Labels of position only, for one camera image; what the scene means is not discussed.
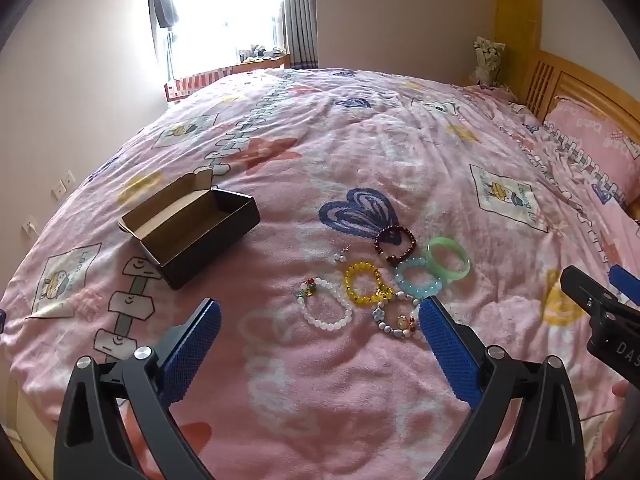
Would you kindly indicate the white wall socket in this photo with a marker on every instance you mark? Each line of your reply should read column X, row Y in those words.
column 59, row 190
column 67, row 180
column 30, row 225

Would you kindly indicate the white flower bouquet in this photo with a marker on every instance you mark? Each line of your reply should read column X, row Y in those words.
column 487, row 57

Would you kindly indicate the green jade bangle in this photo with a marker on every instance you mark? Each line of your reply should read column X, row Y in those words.
column 465, row 270

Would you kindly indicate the grey curtain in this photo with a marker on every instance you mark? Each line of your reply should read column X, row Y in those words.
column 301, row 15

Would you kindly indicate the wooden desk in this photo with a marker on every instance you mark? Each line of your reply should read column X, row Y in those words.
column 265, row 63

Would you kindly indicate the black cardboard box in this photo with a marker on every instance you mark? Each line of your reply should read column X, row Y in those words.
column 200, row 225

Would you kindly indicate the red striped cloth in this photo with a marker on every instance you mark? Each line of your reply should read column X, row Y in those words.
column 195, row 82

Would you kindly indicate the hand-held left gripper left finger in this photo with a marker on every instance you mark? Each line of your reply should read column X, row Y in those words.
column 195, row 345

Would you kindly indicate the bright window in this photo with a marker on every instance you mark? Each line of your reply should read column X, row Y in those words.
column 225, row 10

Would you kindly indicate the pink pillow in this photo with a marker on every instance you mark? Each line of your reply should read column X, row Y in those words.
column 595, row 135

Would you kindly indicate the wooden headboard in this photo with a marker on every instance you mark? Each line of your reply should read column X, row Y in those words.
column 545, row 77

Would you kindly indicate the person's right hand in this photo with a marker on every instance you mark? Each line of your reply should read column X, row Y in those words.
column 623, row 390

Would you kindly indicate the pink printed blanket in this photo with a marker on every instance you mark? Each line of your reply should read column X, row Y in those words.
column 350, row 170

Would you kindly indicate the cluster of small bottles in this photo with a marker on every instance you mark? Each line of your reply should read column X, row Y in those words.
column 260, row 52

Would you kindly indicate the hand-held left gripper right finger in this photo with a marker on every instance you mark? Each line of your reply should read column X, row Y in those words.
column 445, row 345

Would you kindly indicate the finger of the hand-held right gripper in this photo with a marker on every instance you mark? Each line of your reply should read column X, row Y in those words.
column 627, row 285
column 582, row 287

